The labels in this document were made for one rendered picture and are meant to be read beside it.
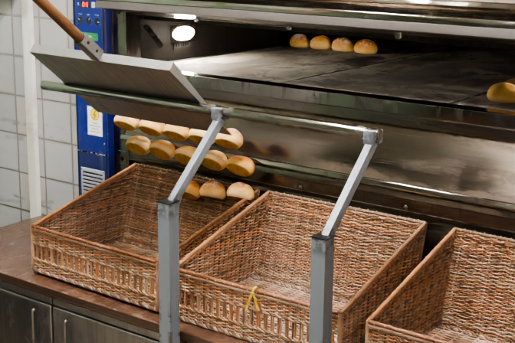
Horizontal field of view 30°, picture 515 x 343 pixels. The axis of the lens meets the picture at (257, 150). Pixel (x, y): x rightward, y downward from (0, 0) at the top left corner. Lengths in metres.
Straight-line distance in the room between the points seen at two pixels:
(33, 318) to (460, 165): 1.38
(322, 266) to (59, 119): 1.66
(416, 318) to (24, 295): 1.25
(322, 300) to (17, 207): 1.92
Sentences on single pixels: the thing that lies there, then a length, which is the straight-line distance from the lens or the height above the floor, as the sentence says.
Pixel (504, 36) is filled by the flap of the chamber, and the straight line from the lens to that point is 2.44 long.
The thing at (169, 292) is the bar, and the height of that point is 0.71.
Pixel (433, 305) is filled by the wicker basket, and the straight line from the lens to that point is 2.67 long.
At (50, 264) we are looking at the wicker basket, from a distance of 3.07.
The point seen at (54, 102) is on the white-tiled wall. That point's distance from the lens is 3.66.
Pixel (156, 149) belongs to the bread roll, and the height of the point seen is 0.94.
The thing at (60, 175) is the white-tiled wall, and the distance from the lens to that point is 3.71.
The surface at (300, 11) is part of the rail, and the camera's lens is 2.73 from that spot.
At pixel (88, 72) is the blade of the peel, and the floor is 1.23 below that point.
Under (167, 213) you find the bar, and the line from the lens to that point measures 2.52.
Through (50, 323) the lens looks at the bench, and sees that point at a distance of 3.07.
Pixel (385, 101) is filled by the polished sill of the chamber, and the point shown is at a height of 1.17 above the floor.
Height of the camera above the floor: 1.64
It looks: 13 degrees down
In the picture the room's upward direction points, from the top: 1 degrees clockwise
